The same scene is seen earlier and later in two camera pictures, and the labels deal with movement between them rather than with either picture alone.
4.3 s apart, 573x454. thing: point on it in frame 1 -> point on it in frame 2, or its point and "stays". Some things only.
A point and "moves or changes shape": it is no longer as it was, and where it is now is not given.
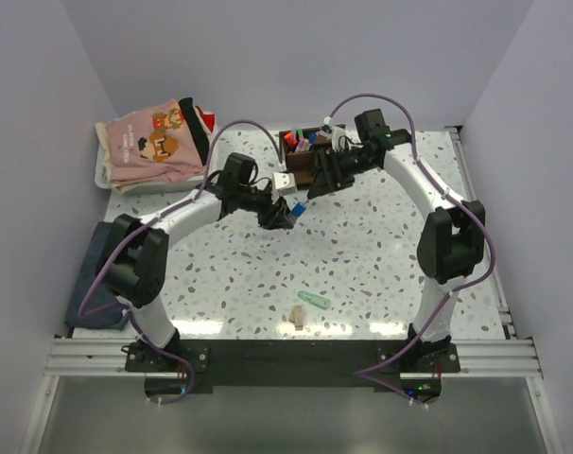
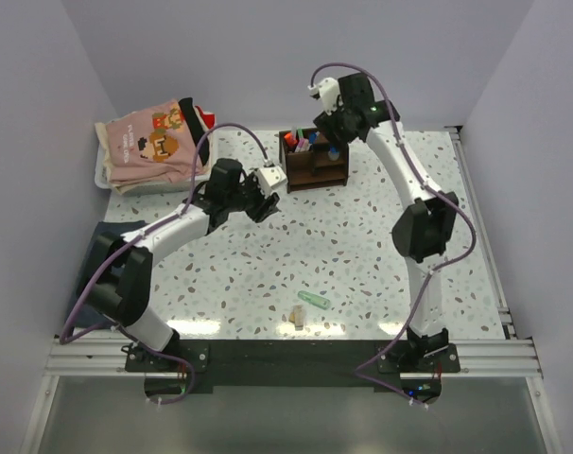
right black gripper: (338, 178) -> (327, 124)
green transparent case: (315, 300) stays
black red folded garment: (201, 126) stays
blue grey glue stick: (299, 210) moves or changes shape
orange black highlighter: (291, 142) stays
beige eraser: (297, 315) stays
